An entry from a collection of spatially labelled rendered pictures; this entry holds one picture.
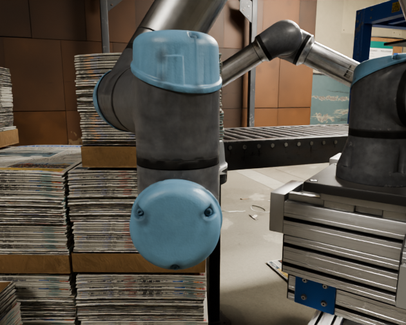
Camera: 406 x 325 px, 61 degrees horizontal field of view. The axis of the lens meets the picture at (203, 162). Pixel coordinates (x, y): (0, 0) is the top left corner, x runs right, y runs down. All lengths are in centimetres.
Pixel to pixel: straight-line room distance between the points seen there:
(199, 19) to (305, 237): 51
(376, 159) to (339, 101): 528
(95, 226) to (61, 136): 369
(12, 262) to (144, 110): 63
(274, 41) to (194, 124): 95
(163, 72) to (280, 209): 55
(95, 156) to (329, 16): 538
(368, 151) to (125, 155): 46
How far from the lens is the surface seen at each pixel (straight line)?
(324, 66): 132
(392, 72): 70
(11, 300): 86
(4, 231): 85
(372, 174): 70
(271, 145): 147
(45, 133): 444
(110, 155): 71
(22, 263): 85
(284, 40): 121
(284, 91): 524
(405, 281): 63
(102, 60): 73
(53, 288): 87
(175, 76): 27
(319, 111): 573
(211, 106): 29
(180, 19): 42
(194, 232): 27
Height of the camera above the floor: 98
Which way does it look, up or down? 11 degrees down
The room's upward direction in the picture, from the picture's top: straight up
